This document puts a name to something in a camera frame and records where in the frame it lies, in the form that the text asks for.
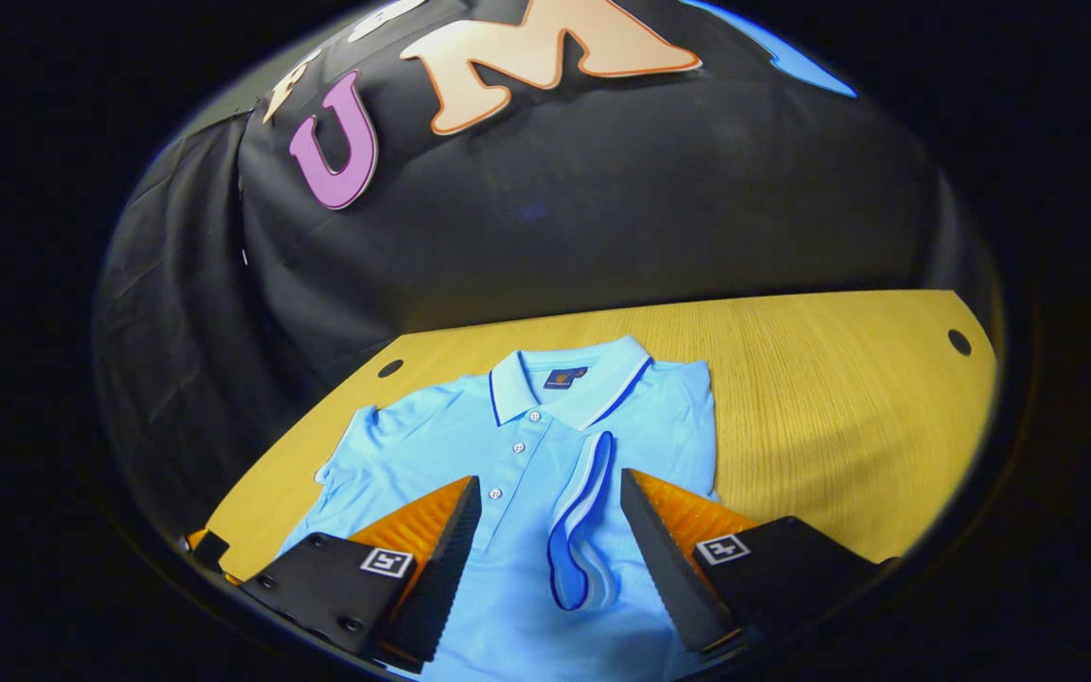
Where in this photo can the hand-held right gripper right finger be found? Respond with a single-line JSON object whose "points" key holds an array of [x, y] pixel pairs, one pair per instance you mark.
{"points": [[664, 568]]}

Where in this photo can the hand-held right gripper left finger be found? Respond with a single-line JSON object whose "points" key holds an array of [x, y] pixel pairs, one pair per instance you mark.
{"points": [[446, 578]]}

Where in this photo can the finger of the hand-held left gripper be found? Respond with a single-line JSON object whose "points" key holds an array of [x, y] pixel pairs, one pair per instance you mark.
{"points": [[211, 551]]}

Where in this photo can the light blue T-shirt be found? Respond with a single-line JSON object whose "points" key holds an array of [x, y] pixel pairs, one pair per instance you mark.
{"points": [[432, 445]]}

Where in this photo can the black backdrop cloth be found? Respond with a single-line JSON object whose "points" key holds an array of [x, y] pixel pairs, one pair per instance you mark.
{"points": [[602, 208]]}

